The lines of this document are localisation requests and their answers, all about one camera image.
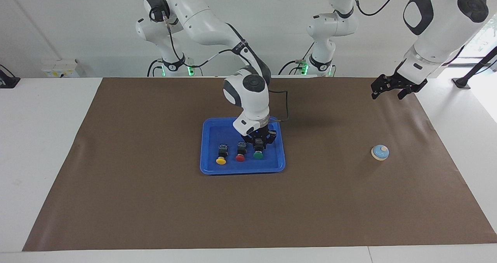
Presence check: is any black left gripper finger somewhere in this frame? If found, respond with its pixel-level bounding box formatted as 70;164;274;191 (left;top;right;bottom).
370;73;393;100
397;78;429;100

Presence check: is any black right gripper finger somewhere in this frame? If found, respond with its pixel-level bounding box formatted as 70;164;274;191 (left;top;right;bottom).
243;135;260;152
259;130;278;151

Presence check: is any red push button switch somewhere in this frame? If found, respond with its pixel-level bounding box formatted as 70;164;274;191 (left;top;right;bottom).
235;141;248;163

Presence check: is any yellow push button switch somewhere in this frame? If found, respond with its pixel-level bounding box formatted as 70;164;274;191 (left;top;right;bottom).
216;144;229;165

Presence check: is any blue plastic tray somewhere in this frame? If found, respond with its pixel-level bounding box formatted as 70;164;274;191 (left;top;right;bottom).
200;116;286;175

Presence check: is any light blue desk bell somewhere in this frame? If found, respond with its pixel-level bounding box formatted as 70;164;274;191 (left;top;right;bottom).
371;144;390;161

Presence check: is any brown paper table mat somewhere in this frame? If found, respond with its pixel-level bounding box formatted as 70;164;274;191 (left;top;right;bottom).
22;76;497;252

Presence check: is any small black stand base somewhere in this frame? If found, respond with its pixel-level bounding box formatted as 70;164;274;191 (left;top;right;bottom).
0;64;21;88

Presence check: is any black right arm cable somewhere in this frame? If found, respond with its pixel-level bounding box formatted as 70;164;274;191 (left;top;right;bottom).
163;15;289;123

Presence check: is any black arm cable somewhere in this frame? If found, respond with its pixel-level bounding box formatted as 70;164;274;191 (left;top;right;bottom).
351;0;492;62
163;15;289;123

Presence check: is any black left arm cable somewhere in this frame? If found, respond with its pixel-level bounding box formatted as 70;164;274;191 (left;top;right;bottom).
351;0;492;62

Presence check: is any white wall socket box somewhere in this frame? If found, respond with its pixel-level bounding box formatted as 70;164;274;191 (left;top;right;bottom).
42;59;80;78

